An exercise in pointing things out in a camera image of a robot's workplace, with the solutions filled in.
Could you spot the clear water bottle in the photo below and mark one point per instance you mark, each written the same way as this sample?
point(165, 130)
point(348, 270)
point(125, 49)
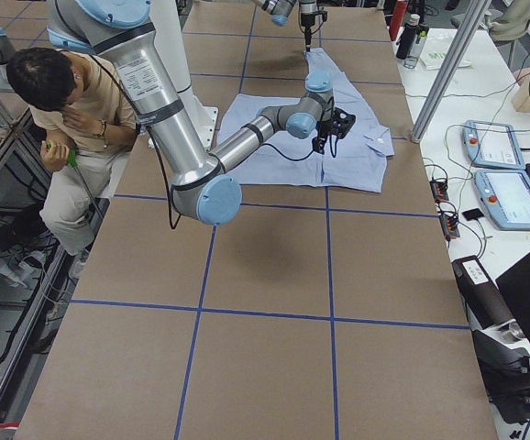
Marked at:
point(416, 48)

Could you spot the lower teach pendant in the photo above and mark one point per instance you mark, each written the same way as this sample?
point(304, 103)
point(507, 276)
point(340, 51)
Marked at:
point(505, 196)

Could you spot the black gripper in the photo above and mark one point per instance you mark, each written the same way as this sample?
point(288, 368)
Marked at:
point(307, 20)
point(324, 128)

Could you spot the black water bottle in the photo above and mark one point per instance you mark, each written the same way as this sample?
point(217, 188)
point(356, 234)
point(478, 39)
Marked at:
point(407, 37)

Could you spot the red bottle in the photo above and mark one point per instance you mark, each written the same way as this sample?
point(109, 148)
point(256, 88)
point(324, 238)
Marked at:
point(398, 14)

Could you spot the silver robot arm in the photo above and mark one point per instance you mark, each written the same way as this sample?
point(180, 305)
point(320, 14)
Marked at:
point(280, 10)
point(143, 40)

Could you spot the upper teach pendant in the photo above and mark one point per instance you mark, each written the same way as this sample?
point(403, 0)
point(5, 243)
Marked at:
point(492, 145)

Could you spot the aluminium frame post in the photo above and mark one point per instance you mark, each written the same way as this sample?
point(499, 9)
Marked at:
point(465, 32)

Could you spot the teach pendant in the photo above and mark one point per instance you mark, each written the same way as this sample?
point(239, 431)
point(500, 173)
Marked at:
point(492, 145)
point(505, 196)

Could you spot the person in beige shirt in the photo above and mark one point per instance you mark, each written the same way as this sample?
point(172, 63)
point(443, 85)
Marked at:
point(89, 126)

